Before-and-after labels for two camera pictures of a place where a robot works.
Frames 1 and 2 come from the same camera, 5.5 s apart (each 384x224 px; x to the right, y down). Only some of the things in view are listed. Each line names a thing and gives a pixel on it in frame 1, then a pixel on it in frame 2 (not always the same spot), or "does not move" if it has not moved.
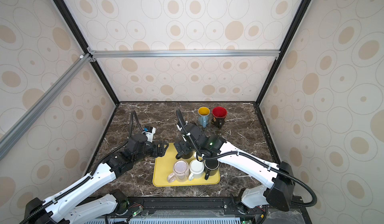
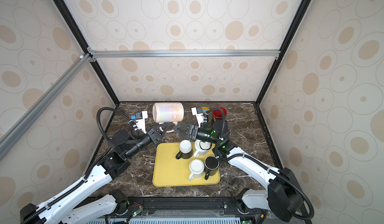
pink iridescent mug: (181, 172) → (168, 112)
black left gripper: (157, 153) → (156, 136)
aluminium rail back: (93, 54) does not move
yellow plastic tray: (164, 166) does not move
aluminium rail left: (10, 137) does not move
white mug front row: (196, 169) does not move
